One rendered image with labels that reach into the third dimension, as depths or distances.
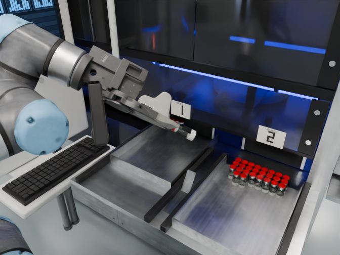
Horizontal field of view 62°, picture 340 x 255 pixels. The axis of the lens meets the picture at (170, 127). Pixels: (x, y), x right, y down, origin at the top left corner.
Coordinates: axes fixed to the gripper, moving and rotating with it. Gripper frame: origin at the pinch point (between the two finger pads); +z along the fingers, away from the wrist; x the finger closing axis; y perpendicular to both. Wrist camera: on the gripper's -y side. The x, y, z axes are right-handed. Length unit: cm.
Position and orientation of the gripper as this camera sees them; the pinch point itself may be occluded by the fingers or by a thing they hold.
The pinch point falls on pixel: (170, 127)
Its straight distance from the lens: 56.0
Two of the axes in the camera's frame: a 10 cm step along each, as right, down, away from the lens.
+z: 8.8, 4.4, 1.7
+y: 4.2, -9.0, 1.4
